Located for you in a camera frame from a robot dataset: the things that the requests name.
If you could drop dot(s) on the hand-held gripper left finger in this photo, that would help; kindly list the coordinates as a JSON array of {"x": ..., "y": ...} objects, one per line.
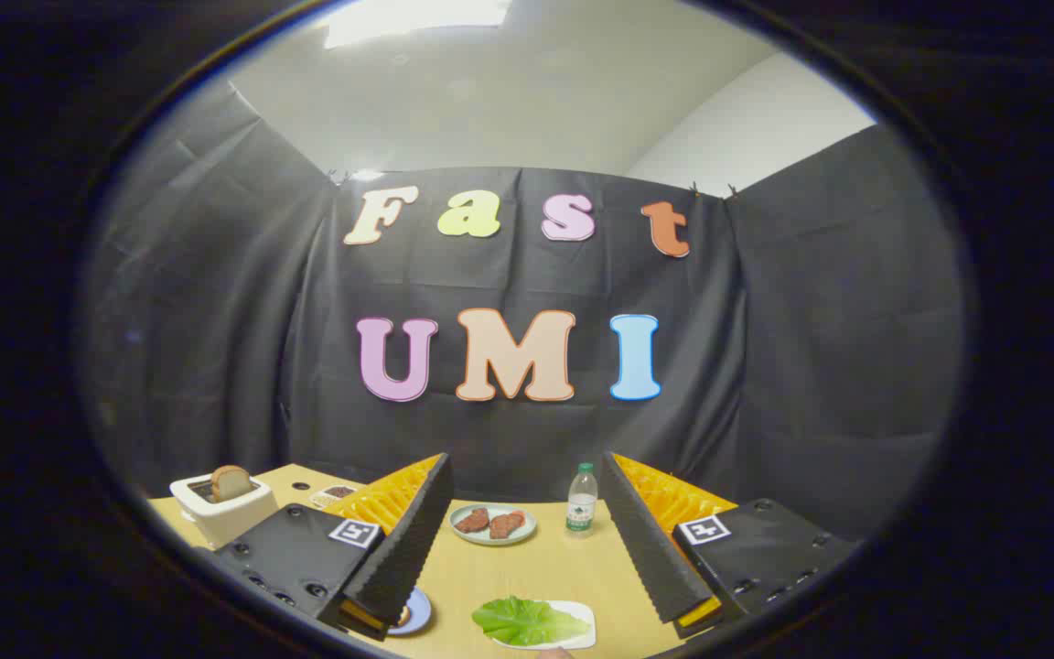
[{"x": 408, "y": 549}]

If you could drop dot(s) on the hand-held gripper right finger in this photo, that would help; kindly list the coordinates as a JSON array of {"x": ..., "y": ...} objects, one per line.
[{"x": 646, "y": 549}]

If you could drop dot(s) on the green lettuce leaf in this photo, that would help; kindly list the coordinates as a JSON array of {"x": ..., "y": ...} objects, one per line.
[{"x": 522, "y": 621}]

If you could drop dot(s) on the toasted bread slice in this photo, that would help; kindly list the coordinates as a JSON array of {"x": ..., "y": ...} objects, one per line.
[{"x": 231, "y": 482}]

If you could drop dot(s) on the blue round plate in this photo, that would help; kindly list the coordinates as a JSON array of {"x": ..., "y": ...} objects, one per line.
[{"x": 421, "y": 611}]

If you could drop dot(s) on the brown meat piece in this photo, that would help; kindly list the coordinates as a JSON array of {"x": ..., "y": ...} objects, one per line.
[
  {"x": 472, "y": 521},
  {"x": 506, "y": 524}
]

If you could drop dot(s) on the clear plastic water bottle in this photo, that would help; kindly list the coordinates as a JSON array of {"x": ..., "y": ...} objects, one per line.
[{"x": 582, "y": 508}]

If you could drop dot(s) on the pale green round plate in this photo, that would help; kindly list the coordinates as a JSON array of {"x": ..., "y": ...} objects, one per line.
[{"x": 490, "y": 541}]

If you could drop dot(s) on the white divided seasoning tray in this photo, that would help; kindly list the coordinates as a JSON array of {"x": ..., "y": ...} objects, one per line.
[{"x": 330, "y": 496}]

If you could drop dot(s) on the white rounded square plate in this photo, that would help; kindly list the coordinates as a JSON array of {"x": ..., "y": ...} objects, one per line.
[{"x": 584, "y": 637}]

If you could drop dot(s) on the white toaster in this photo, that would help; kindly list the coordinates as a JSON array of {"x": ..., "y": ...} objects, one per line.
[{"x": 234, "y": 522}]

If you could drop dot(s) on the black backdrop cloth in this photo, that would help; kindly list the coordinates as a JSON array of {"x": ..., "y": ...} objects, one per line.
[{"x": 216, "y": 320}]

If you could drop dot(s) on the ceiling light panel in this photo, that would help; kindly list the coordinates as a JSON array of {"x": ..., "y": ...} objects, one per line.
[{"x": 417, "y": 18}]

